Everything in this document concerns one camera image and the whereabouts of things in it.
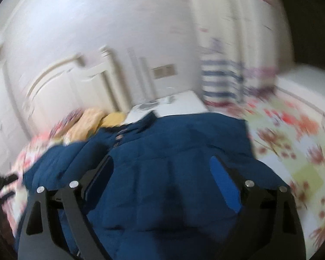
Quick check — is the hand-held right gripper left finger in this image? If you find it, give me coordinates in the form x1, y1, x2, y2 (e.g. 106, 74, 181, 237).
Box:
18, 154, 115, 260

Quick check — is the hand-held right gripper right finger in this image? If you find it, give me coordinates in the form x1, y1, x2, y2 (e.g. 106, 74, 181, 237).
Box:
209, 155, 307, 260

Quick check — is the blue padded jacket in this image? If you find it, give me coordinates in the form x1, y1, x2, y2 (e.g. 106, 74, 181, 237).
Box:
23, 112, 291, 260

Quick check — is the cream pillow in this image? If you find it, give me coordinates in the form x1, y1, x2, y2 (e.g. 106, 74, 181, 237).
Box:
65, 108, 107, 143

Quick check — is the yellow pillow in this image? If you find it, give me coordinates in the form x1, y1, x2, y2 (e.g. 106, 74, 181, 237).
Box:
100, 112, 127, 128

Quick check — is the patterned cushion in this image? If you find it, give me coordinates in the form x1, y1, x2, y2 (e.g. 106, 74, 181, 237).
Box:
50, 110, 83, 138

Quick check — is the white headboard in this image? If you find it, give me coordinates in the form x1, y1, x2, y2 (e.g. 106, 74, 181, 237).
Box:
3, 46, 152, 141

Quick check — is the floral bed sheet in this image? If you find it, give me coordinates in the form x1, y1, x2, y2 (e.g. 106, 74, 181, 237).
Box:
0, 95, 325, 260

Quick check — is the white nightstand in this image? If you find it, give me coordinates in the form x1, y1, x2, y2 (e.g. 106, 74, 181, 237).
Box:
125, 91, 210, 124

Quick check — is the white window sill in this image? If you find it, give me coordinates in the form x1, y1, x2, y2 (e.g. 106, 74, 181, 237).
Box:
276, 64, 325, 109

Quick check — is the printed cream curtain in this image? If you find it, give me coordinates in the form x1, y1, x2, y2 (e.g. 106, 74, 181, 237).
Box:
187, 0, 288, 109

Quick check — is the dark window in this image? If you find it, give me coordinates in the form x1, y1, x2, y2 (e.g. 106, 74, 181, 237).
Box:
282, 0, 325, 71

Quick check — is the beige wall switch plate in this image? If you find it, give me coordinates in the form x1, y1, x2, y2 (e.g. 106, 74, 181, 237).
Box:
152, 64, 176, 80

